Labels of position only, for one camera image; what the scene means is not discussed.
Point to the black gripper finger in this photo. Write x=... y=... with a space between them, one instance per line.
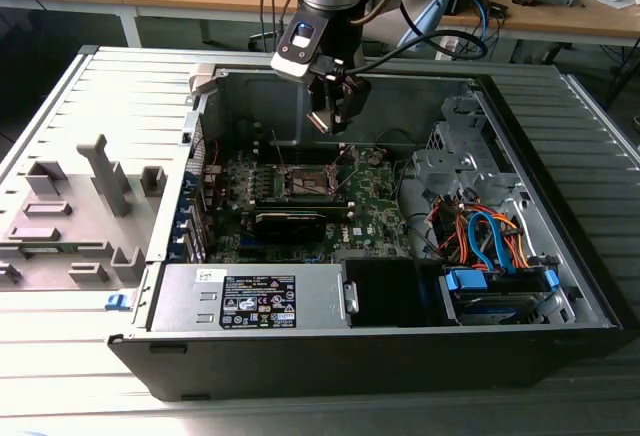
x=317 y=93
x=352 y=101

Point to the silver CPU green edge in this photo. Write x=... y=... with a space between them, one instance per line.
x=319 y=122

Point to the CPU socket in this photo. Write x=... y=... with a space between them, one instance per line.
x=307 y=183

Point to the round coin cell battery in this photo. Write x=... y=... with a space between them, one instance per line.
x=375 y=159

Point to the grey metal drive cage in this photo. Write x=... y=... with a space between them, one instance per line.
x=442 y=163

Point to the green RAM stick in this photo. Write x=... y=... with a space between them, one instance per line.
x=300 y=203
x=47 y=250

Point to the green motherboard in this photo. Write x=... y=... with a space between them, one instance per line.
x=372 y=216

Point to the black graphics card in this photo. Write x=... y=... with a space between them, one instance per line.
x=290 y=230

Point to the blue disk carrier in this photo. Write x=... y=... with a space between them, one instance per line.
x=465 y=280

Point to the grey power supply unit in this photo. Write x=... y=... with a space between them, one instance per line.
x=175 y=306

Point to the silver hard disk drive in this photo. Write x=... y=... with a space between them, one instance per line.
x=500 y=312

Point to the black grey PC case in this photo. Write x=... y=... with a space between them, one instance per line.
x=350 y=366

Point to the grey parts rack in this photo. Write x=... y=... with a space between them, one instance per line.
x=75 y=206

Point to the blue plastic latch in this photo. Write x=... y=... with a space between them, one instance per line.
x=118 y=302

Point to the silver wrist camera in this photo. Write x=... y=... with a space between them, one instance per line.
x=290 y=63

